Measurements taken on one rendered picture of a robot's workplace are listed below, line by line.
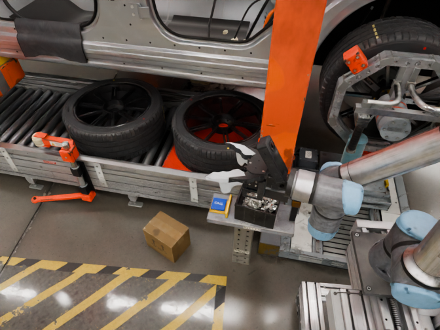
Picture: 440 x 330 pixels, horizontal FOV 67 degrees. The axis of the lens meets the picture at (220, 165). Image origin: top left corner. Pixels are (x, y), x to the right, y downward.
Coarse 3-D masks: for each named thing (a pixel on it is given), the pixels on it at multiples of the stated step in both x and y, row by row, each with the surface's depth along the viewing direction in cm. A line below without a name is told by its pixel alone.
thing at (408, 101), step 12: (432, 72) 174; (372, 84) 163; (384, 84) 163; (420, 84) 158; (432, 84) 173; (360, 96) 169; (372, 96) 168; (408, 96) 165; (348, 108) 194; (408, 108) 186; (420, 108) 178; (348, 120) 185; (372, 120) 192; (420, 120) 173; (372, 132) 185
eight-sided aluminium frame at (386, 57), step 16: (368, 64) 150; (384, 64) 144; (400, 64) 143; (416, 64) 142; (432, 64) 140; (352, 80) 152; (336, 96) 160; (336, 112) 166; (336, 128) 173; (368, 144) 177; (384, 144) 179
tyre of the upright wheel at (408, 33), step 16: (400, 16) 156; (352, 32) 166; (368, 32) 155; (384, 32) 149; (400, 32) 146; (416, 32) 146; (432, 32) 147; (336, 48) 169; (368, 48) 149; (384, 48) 148; (400, 48) 146; (416, 48) 145; (432, 48) 144; (336, 64) 159; (320, 80) 178; (336, 80) 163; (320, 96) 173; (320, 112) 179
